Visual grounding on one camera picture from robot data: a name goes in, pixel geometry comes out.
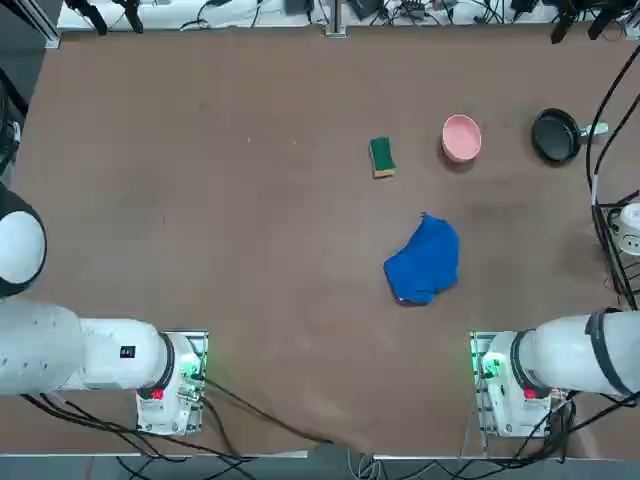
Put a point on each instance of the aluminium profile post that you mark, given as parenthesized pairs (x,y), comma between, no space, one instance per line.
(335,17)

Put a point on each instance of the white mug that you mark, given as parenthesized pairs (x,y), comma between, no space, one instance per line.
(631,230)

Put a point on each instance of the pink bowl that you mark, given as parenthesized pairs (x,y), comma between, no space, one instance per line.
(461,137)

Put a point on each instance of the aluminium profile rail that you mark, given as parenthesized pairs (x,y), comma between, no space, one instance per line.
(35,22)

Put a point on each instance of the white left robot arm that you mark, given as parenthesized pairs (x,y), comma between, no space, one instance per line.
(45,345)

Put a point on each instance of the blue cloth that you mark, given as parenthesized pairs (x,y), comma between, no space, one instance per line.
(430,260)

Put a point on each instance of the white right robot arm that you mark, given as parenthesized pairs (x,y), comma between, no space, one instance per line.
(550,360)

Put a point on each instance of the green and yellow sponge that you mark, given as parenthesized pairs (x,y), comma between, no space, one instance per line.
(382,155)

